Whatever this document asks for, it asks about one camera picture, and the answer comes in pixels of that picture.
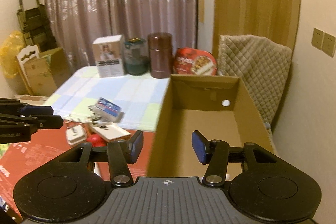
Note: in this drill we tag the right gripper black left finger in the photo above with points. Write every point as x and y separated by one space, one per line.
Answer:
77 182

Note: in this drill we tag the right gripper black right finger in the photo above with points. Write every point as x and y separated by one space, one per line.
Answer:
257 182

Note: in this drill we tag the white power adapter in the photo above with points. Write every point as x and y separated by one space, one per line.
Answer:
75 135

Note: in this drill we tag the red cat figurine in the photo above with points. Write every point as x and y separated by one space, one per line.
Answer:
96 140

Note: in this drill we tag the clear dental floss pick box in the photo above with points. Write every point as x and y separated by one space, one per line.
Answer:
107 110

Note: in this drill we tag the red Motul printed mat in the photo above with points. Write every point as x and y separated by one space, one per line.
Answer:
18 159

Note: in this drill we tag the cardboard boxes on floor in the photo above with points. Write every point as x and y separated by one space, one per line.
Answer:
48 72

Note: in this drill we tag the flat white square plate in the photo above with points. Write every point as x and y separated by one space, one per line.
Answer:
110 132

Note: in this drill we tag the white carved chair back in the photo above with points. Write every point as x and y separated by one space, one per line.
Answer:
26 54

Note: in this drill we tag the yellow plastic bag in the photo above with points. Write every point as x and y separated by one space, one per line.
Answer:
10 48

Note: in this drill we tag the open brown cardboard box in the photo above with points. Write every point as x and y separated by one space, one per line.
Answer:
217 106

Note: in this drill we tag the white humidifier product box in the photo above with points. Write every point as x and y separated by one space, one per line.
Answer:
108 55

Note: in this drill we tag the beige quilted chair cover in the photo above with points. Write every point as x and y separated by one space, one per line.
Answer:
261 64

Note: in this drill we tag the dark green glass jar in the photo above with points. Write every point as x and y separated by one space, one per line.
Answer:
136 56

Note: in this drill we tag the red beef rice meal bowl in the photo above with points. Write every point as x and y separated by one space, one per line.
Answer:
190 61

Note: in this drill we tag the brown metal thermos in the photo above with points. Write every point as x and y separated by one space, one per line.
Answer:
161 54

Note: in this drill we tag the wall socket plates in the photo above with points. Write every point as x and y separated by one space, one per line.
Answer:
324 42

